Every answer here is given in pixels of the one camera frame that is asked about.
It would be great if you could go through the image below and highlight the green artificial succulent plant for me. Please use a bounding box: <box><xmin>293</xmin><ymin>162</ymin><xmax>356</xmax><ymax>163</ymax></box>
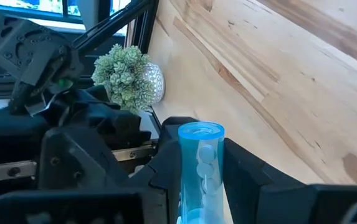
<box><xmin>90</xmin><ymin>43</ymin><xmax>166</xmax><ymax>114</ymax></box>

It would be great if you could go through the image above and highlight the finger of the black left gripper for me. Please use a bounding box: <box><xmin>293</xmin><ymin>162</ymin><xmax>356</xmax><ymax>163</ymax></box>
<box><xmin>158</xmin><ymin>116</ymin><xmax>199</xmax><ymax>155</ymax></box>
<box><xmin>37</xmin><ymin>124</ymin><xmax>130</xmax><ymax>194</ymax></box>

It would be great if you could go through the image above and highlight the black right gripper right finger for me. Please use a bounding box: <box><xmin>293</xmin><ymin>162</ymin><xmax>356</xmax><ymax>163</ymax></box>
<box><xmin>223</xmin><ymin>138</ymin><xmax>357</xmax><ymax>224</ymax></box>

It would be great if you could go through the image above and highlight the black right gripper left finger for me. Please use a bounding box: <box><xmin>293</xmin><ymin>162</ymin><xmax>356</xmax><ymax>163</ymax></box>
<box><xmin>0</xmin><ymin>139</ymin><xmax>183</xmax><ymax>224</ymax></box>

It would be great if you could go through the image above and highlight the blue pill bottle white cap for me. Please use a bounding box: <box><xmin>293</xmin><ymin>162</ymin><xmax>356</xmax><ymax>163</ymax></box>
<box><xmin>176</xmin><ymin>121</ymin><xmax>226</xmax><ymax>224</ymax></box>

